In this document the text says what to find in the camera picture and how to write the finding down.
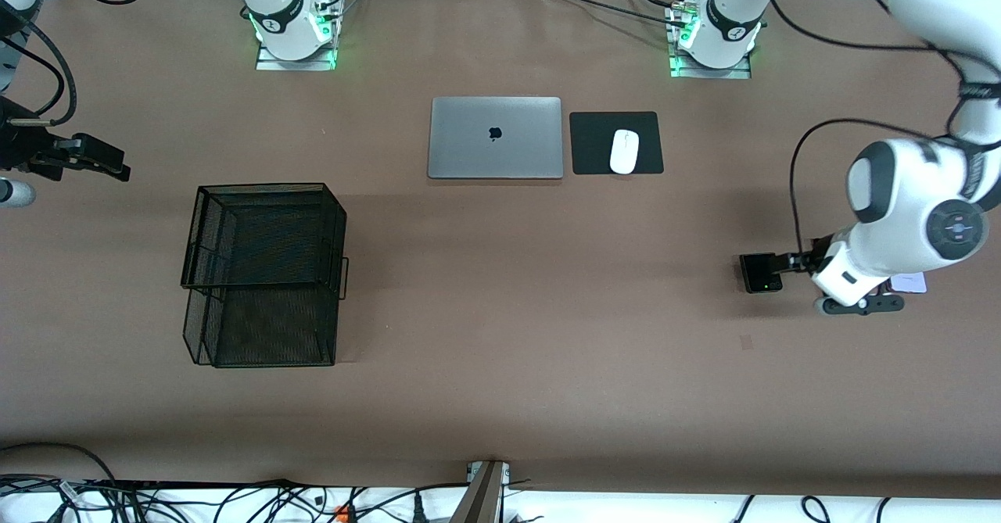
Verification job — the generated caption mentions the black smartphone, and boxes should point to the black smartphone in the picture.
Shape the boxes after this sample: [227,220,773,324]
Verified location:
[739,253,784,295]

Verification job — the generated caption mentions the white computer mouse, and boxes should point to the white computer mouse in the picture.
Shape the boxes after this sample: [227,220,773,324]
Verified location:
[609,128,640,175]

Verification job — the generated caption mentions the black mouse pad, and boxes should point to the black mouse pad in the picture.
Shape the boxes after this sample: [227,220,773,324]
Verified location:
[569,111,666,176]

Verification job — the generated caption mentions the black flat bar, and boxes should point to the black flat bar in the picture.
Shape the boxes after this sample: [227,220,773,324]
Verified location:
[91,478,292,490]

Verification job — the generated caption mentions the grey closed laptop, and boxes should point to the grey closed laptop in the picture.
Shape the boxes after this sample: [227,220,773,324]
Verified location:
[428,97,564,180]

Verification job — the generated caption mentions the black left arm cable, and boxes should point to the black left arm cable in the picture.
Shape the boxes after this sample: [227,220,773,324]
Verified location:
[762,0,1001,275]

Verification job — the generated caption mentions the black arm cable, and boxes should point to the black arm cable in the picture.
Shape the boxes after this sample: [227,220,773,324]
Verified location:
[0,16,79,130]
[762,0,1001,275]

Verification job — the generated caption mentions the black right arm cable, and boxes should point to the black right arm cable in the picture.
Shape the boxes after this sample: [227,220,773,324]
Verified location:
[0,16,79,130]

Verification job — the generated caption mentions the black wire mesh organizer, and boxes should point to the black wire mesh organizer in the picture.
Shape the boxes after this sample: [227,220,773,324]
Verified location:
[180,182,350,368]

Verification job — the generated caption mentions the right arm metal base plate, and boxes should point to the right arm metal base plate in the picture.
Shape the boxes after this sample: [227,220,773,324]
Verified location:
[256,41,338,72]

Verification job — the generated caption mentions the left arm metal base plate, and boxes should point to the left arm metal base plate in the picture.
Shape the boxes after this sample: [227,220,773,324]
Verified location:
[669,50,752,81]

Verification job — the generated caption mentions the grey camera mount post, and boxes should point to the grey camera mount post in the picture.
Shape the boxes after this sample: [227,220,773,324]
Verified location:
[450,460,511,523]

